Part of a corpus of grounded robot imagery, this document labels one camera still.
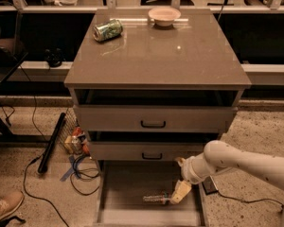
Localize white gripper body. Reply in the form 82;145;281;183
181;154;212;184

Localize clear plastic water bottle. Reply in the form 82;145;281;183
142;193;170;205

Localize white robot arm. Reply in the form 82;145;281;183
170;140;284;227

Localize bottom grey drawer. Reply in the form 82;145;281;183
93;161;208;227

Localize grey drawer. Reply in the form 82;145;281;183
74;105;237;133
93;161;208;227
88;142;205;161

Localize grey drawer cabinet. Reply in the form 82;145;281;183
63;7;253;163

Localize middle grey drawer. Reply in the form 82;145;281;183
88;142;205;161

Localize top grey drawer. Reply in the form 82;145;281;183
74;105;237;133

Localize black power adapter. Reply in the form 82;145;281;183
202;176;218;195

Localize blue tape strip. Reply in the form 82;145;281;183
60;155;82;182

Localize black bar on floor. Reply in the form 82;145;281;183
37;113;66;174

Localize white ceramic bowl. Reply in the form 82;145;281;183
149;8;181;26

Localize green crushed soda can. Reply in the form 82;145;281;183
93;19;123;42

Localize black headphones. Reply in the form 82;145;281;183
44;48;64;68

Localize tan shoe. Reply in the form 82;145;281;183
0;191;24;220

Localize dark chair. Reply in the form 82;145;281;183
0;1;27;83

